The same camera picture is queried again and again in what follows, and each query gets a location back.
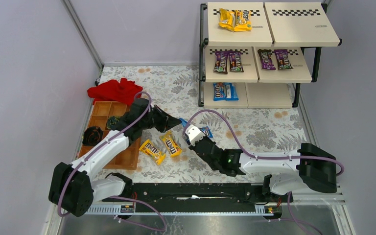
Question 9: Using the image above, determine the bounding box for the blue M&M candy bag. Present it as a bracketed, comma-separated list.
[179, 118, 213, 145]

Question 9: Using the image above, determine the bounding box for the blue white candy bag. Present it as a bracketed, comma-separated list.
[224, 83, 239, 101]

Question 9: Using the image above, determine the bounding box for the purple candy bag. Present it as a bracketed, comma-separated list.
[274, 49, 293, 70]
[257, 49, 276, 71]

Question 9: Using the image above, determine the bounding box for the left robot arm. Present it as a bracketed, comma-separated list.
[48, 98, 181, 217]

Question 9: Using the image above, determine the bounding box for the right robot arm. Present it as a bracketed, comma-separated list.
[188, 137, 338, 195]

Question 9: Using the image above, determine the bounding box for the yellow candy bag upright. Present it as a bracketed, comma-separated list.
[160, 131, 182, 157]

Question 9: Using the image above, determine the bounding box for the yellow candy bag on mat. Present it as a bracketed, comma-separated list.
[139, 139, 165, 165]

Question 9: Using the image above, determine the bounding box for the blue candy bag on shelf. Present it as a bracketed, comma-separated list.
[213, 83, 227, 101]

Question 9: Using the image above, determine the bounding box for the brown candy bag left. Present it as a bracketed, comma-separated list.
[213, 51, 228, 74]

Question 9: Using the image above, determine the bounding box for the brown candy bag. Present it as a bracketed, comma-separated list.
[229, 51, 244, 72]
[213, 51, 228, 74]

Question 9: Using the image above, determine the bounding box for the brown candy bag right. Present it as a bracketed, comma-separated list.
[229, 51, 244, 72]

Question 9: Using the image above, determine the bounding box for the three-tier shelf rack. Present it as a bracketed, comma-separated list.
[198, 1, 342, 109]

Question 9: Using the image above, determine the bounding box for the yellow candy bag left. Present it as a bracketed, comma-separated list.
[218, 8, 235, 32]

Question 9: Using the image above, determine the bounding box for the yellow candy bag right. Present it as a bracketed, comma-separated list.
[234, 10, 252, 32]

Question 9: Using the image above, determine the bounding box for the floral table mat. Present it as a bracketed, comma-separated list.
[100, 66, 307, 183]

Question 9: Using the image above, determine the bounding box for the red cloth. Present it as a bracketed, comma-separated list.
[87, 77, 143, 106]

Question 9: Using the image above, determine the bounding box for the black rolled sock green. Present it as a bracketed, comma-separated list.
[106, 116, 121, 130]

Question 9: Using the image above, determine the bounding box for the wooden compartment tray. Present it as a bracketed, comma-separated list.
[87, 101, 141, 170]

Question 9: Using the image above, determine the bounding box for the black rolled sock orange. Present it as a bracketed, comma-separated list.
[82, 126, 103, 146]

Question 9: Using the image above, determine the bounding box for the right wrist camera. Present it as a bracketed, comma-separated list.
[185, 125, 206, 146]

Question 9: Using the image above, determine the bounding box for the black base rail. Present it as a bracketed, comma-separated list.
[113, 173, 294, 215]

